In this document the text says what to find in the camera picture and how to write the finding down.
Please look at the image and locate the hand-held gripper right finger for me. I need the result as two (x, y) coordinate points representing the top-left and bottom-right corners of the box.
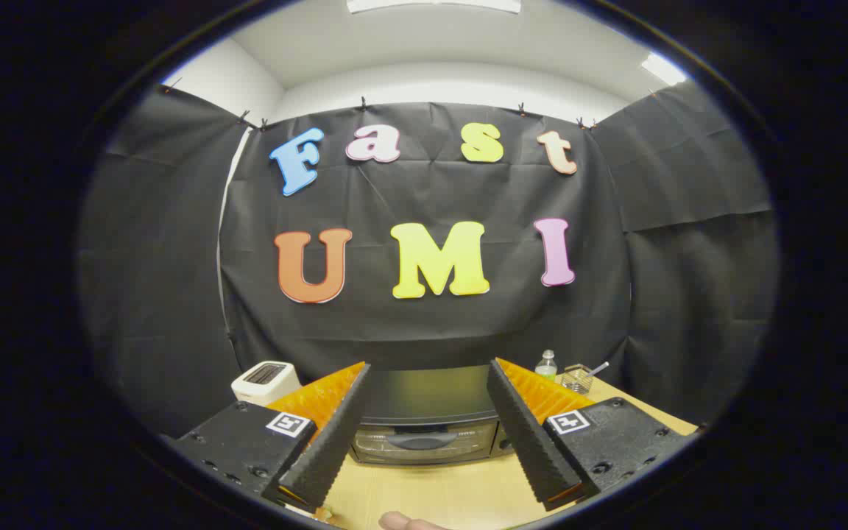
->
(487, 358), (693, 512)

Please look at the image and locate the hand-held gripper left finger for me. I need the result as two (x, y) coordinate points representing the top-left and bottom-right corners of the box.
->
(174, 361), (372, 515)

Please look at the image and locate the black toaster oven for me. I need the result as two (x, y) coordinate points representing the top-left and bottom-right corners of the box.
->
(350, 366), (517, 466)

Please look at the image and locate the white toaster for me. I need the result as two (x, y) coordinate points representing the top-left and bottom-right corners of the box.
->
(231, 361), (303, 407)

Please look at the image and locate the clear glass cup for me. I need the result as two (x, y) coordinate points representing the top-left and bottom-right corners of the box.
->
(561, 364), (594, 396)

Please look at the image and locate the small ceiling light panel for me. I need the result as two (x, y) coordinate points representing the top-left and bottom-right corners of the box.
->
(641, 53), (688, 86)

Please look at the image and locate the long ceiling light panel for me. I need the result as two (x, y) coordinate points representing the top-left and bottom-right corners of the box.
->
(347, 0), (523, 14)

